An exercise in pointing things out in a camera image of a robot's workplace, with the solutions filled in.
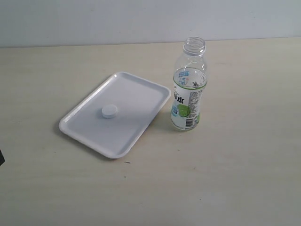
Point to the white bottle cap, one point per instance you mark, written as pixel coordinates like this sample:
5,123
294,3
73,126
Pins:
109,111

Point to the clear plastic water bottle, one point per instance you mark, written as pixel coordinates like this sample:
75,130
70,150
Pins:
190,79

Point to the white plastic tray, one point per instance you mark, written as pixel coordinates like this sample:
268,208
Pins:
112,118

